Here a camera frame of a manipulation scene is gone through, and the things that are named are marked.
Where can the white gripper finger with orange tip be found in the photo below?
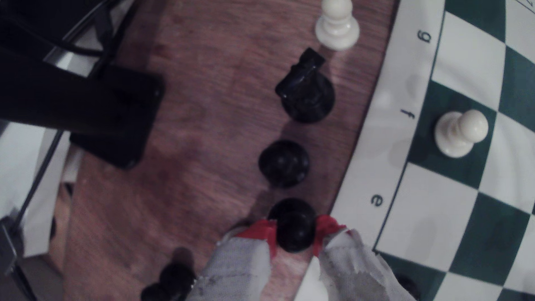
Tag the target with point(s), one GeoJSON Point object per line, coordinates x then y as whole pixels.
{"type": "Point", "coordinates": [355, 271]}
{"type": "Point", "coordinates": [238, 271]}

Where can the black pawn chess piece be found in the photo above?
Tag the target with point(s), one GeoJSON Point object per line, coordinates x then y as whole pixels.
{"type": "Point", "coordinates": [284, 164]}
{"type": "Point", "coordinates": [295, 225]}

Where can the black stand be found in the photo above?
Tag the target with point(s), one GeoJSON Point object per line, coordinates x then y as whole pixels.
{"type": "Point", "coordinates": [117, 121]}

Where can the green white chess board mat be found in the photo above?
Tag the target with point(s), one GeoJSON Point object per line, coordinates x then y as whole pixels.
{"type": "Point", "coordinates": [434, 217]}

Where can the black knight chess piece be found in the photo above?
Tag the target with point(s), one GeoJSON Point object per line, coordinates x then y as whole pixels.
{"type": "Point", "coordinates": [307, 94]}

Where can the white pawn chess piece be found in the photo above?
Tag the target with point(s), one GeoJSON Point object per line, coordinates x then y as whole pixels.
{"type": "Point", "coordinates": [336, 29]}
{"type": "Point", "coordinates": [457, 133]}

